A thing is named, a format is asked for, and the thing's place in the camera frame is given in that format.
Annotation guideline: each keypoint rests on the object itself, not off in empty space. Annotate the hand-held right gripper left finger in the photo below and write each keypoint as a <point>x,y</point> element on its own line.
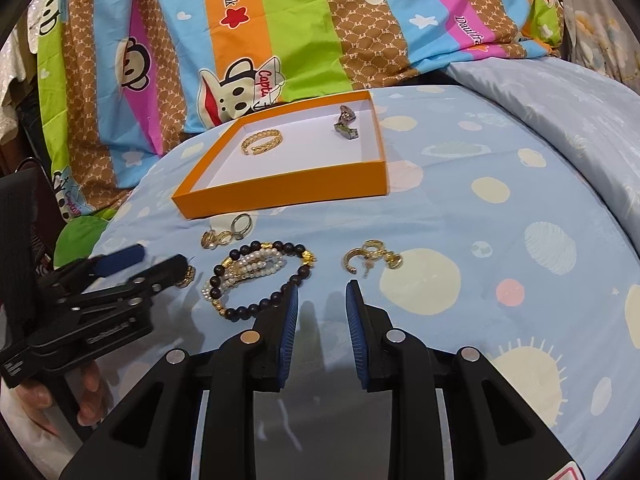
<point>288,332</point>

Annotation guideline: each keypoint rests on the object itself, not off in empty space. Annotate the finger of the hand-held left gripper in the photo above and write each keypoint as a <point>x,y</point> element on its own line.
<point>160,272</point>
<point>125,258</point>

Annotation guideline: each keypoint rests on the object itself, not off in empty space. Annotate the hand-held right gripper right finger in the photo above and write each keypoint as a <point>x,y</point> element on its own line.
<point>356,335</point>

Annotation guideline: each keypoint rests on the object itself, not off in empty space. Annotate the gold wristwatch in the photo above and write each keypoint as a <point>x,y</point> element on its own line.
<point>187,276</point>

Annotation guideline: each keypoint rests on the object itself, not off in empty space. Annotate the gold pearl earrings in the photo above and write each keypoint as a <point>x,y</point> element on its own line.
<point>215,240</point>

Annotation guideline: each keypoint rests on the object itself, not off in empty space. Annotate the gold hoop earring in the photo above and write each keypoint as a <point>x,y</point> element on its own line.
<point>350,259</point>
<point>395,261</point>

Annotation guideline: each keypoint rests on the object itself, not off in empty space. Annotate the orange shallow box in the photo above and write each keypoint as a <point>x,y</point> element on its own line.
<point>280,192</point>

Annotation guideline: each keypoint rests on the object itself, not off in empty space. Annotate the silver metal clip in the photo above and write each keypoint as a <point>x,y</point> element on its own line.
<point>350,132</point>

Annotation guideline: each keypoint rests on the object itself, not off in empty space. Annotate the person's left hand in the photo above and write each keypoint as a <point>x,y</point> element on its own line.
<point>92,395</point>

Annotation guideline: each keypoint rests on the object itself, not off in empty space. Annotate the green cushion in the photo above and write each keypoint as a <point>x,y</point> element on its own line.
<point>80,240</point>

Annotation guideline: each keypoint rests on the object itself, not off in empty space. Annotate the blue planet print bedsheet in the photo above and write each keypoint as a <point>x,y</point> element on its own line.
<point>450,210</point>

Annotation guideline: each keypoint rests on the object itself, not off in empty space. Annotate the white lace garment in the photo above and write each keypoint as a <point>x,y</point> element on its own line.
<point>15,75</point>

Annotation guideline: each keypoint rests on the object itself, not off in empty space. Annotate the striped cartoon monkey blanket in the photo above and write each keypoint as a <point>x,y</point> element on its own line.
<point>300,20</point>

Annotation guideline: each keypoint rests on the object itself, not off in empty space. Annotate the pale blue quilt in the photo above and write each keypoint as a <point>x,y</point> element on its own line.
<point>550,100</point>

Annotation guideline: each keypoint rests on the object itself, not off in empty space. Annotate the floral cloth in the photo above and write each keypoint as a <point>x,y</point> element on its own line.
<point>595,35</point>

